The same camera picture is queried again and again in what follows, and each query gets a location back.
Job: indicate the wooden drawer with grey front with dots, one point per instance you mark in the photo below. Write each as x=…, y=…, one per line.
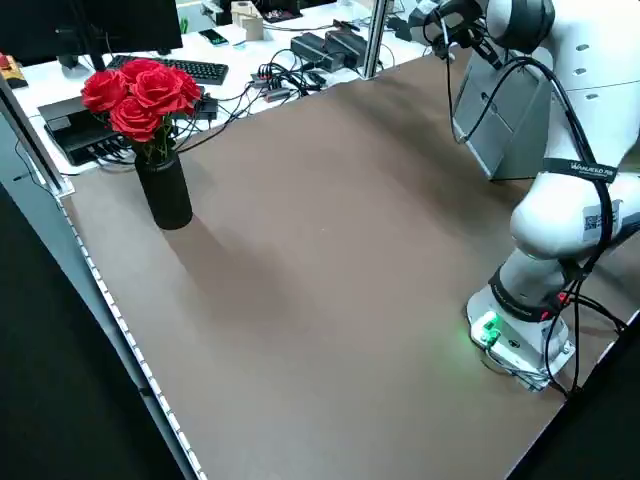
x=470, y=85

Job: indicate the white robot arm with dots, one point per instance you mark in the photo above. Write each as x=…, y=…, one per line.
x=550, y=225

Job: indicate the grey drawer cabinet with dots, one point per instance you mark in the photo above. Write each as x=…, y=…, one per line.
x=525, y=150

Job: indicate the black cylindrical vase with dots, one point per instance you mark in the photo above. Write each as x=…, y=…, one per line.
x=165, y=195

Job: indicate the grey usb hub with plugs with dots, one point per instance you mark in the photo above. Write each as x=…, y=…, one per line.
x=270, y=84

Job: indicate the small black box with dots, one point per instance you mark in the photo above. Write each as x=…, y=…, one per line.
x=207, y=107

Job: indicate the black power adapter brick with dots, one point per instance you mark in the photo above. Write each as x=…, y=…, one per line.
x=310, y=47
x=350, y=45

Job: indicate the black keyboard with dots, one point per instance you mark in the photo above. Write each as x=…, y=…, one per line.
x=200, y=70

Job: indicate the small black power adapter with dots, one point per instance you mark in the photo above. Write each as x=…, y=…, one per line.
x=400, y=28

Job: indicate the red rose bouquet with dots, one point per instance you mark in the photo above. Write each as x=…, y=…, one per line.
x=150, y=90

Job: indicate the light wooden box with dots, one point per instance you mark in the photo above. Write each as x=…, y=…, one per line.
x=248, y=22

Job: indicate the black smartphone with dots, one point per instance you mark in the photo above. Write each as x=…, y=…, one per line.
x=215, y=36

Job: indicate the black docking box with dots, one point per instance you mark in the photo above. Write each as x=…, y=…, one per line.
x=75, y=137

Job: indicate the grey flat box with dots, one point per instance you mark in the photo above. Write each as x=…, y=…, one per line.
x=60, y=107

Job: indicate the black computer monitor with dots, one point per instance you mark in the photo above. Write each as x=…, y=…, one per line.
x=100, y=25

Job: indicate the red emergency stop button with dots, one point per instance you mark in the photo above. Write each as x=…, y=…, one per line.
x=7, y=64

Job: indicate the aluminium frame post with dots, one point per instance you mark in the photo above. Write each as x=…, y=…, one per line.
x=374, y=40

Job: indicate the aluminium frame bar with foot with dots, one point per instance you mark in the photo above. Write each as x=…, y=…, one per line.
x=30, y=140

